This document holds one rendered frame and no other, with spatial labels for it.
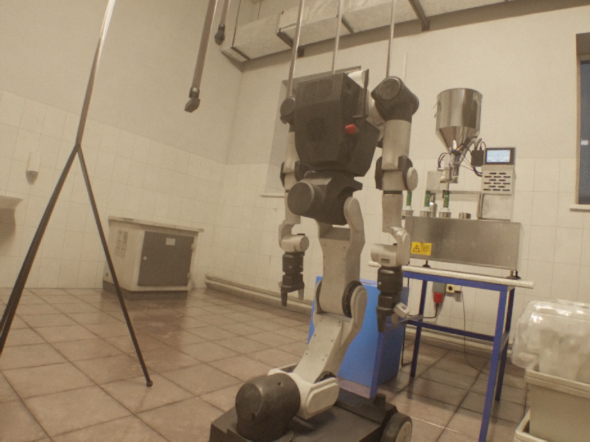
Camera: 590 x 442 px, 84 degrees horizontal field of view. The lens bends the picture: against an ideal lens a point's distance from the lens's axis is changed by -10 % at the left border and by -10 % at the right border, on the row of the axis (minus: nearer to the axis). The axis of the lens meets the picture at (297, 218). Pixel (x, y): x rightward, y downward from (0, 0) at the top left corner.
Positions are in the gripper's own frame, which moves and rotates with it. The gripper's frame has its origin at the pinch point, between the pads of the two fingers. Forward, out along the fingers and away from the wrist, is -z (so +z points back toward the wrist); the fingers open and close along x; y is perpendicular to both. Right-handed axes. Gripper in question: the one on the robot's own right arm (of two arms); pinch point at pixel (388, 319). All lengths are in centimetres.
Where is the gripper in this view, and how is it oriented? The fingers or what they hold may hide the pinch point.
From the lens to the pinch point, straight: 132.0
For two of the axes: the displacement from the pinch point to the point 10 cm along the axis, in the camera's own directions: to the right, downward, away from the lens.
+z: 0.0, -10.0, -0.8
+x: 6.4, -0.6, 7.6
